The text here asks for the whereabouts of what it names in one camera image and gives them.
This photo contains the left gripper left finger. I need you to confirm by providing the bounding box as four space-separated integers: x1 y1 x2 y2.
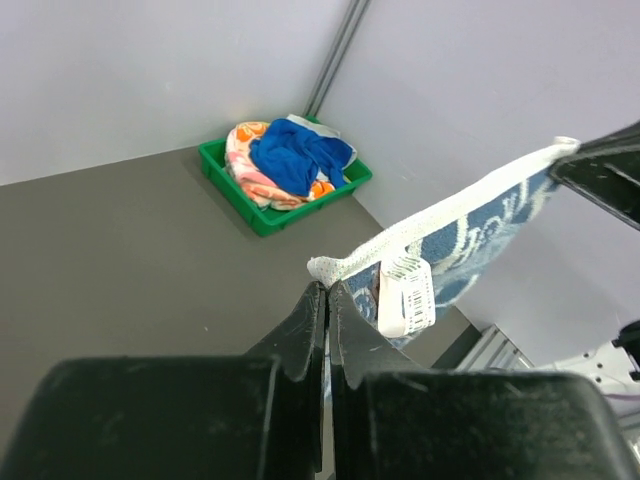
1 282 327 479

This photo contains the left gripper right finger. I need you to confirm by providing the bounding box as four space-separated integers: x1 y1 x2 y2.
327 283 639 479

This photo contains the blue white patterned towel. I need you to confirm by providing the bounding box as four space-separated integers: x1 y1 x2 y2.
307 137 580 348

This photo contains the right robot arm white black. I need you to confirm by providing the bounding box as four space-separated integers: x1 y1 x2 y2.
539 123 639 402

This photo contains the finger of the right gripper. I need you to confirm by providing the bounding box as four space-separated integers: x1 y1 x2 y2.
550 122 640 230

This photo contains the orange pink towel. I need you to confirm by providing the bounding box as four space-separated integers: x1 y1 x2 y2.
224 121 336 211

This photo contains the green plastic bin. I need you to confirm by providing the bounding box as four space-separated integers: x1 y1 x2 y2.
198 117 373 237

